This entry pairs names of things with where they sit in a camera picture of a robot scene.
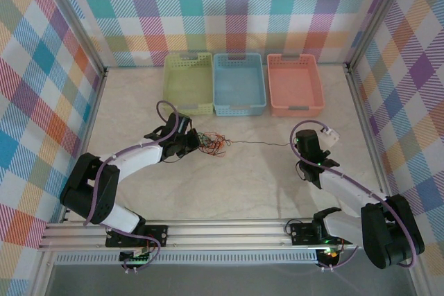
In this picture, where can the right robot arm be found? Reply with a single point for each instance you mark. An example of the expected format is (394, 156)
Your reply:
(347, 188)

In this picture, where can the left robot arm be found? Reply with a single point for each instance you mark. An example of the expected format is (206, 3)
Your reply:
(138, 161)

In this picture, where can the green plastic basket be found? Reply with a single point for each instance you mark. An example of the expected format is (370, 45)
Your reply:
(187, 84)

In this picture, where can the pink plastic basket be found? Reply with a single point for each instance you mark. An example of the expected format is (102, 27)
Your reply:
(295, 84)

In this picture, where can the blue plastic basket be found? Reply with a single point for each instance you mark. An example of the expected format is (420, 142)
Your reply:
(239, 84)

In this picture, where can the small circuit board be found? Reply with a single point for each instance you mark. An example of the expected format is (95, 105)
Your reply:
(331, 254)
(135, 257)

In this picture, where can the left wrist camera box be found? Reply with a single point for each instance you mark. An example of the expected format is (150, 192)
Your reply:
(182, 126)

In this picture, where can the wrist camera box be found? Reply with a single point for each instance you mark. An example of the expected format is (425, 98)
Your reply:
(182, 126)
(329, 138)

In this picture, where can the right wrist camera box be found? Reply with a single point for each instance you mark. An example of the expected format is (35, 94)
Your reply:
(329, 138)

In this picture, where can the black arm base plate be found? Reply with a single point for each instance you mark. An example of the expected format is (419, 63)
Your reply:
(156, 233)
(301, 233)

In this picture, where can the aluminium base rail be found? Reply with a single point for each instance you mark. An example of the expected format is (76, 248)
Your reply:
(225, 232)

